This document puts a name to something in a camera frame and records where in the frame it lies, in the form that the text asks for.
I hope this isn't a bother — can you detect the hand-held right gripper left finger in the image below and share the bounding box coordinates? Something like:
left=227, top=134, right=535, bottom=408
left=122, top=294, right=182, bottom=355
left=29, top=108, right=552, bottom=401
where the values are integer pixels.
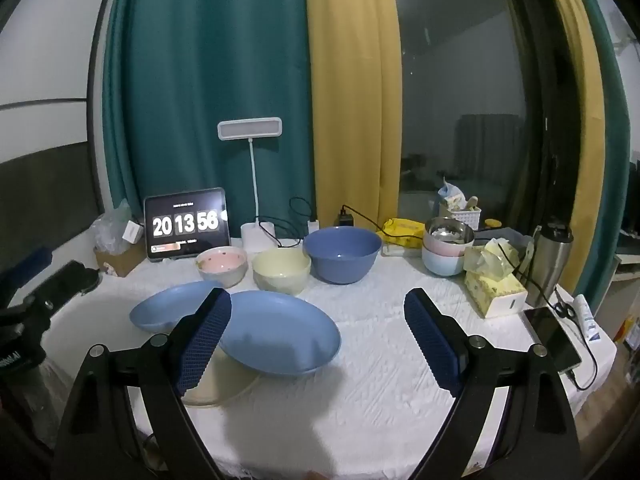
left=51, top=287, right=233, bottom=480

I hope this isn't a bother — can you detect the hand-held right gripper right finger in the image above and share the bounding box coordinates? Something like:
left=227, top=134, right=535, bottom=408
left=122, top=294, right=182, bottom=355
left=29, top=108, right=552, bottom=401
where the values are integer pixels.
left=404, top=287, right=583, bottom=480

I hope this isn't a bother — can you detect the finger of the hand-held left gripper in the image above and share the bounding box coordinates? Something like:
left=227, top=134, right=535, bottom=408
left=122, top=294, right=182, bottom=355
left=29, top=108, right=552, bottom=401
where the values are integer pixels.
left=0, top=247, right=53, bottom=283
left=20, top=260, right=99, bottom=321

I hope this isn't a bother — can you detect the cream plate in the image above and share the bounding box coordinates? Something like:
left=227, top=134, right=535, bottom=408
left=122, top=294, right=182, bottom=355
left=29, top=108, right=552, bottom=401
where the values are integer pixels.
left=180, top=350, right=261, bottom=407

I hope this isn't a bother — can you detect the blue plate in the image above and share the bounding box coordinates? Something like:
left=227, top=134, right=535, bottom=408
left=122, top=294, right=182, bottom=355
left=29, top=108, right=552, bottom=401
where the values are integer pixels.
left=217, top=290, right=342, bottom=377
left=129, top=281, right=226, bottom=333

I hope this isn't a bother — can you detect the pink spotted bowl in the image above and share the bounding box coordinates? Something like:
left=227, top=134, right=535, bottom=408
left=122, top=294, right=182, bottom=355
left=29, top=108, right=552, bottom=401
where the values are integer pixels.
left=195, top=246, right=248, bottom=288

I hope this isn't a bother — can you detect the cream bowl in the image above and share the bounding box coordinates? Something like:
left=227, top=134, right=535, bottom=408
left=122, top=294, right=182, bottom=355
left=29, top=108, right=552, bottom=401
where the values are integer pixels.
left=251, top=247, right=312, bottom=296

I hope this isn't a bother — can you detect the large blue bowl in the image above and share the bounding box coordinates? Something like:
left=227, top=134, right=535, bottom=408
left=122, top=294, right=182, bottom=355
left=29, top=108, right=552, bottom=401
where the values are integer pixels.
left=304, top=226, right=383, bottom=285

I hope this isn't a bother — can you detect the cardboard box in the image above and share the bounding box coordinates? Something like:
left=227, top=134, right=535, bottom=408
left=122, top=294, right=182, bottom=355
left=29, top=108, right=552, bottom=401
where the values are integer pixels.
left=94, top=245, right=146, bottom=277

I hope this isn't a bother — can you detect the clear plastic bag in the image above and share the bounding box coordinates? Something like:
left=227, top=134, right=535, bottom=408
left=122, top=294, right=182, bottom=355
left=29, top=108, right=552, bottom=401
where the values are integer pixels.
left=89, top=199, right=132, bottom=253

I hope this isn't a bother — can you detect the yellow crumpled bag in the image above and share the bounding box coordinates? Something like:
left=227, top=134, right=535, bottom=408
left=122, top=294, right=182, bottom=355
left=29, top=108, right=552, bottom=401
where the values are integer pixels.
left=462, top=237, right=528, bottom=319

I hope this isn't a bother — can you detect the plain pink bowl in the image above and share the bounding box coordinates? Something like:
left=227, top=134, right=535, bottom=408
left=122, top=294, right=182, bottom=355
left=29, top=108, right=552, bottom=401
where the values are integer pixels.
left=422, top=235, right=473, bottom=258

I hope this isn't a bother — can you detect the white power strip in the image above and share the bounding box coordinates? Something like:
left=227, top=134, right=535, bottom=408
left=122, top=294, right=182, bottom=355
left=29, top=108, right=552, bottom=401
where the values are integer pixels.
left=382, top=242, right=426, bottom=258

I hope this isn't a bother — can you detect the yellow packet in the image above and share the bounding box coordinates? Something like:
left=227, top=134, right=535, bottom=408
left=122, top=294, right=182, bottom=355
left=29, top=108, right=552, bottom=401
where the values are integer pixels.
left=382, top=217, right=426, bottom=250

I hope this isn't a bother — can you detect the tablet with clock display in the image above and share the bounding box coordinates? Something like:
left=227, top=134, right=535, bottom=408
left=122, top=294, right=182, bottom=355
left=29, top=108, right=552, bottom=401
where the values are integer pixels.
left=143, top=187, right=232, bottom=261

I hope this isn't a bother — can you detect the black phone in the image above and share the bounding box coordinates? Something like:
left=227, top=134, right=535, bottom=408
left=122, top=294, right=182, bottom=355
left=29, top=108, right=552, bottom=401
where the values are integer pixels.
left=522, top=305, right=583, bottom=373

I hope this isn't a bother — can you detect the white basket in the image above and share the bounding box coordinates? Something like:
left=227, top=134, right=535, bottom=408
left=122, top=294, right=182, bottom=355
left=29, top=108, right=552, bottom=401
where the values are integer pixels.
left=439, top=205, right=482, bottom=228

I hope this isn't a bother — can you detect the grey plastic container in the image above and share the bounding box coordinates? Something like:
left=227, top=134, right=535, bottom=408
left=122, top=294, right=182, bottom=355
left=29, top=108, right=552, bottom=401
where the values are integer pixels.
left=472, top=227, right=533, bottom=266

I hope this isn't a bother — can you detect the steel thermos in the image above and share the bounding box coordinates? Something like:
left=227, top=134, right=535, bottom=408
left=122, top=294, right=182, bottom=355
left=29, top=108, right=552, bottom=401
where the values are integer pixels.
left=525, top=217, right=574, bottom=308

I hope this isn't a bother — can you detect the blue and white bag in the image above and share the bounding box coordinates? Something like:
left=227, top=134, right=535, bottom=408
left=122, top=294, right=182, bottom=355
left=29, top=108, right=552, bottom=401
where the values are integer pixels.
left=434, top=177, right=468, bottom=211

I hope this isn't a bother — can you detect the white tube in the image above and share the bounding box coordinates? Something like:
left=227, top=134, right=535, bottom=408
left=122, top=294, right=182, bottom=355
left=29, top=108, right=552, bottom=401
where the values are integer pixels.
left=572, top=294, right=601, bottom=343

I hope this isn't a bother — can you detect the white desk lamp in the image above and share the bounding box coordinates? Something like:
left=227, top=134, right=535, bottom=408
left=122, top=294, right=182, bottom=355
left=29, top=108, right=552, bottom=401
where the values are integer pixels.
left=217, top=116, right=283, bottom=253

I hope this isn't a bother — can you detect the narrow yellow curtain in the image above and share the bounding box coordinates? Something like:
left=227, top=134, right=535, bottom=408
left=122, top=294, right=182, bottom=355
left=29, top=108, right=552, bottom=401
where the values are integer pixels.
left=532, top=0, right=608, bottom=296

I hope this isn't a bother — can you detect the narrow teal curtain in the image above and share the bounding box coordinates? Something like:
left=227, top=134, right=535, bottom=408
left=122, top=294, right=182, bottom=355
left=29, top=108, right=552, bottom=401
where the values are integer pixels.
left=565, top=0, right=631, bottom=306

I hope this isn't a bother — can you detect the black lamp cable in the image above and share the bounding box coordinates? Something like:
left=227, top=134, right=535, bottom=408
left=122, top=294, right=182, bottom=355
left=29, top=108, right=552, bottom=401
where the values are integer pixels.
left=257, top=217, right=303, bottom=249

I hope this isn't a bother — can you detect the black charger cable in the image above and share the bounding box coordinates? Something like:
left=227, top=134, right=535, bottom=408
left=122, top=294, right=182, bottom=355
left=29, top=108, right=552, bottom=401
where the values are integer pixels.
left=341, top=204, right=388, bottom=236

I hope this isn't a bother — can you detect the black looped cable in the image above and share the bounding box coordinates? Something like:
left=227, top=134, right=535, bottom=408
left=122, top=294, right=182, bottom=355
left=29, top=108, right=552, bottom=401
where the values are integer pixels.
left=289, top=196, right=313, bottom=236

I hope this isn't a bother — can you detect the black phone cable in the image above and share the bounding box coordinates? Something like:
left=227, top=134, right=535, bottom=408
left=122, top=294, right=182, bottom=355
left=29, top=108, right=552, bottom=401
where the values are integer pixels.
left=497, top=240, right=599, bottom=392

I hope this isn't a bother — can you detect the black window frame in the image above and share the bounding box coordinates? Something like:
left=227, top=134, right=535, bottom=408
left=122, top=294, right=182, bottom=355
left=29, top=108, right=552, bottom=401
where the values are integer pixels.
left=500, top=0, right=586, bottom=241

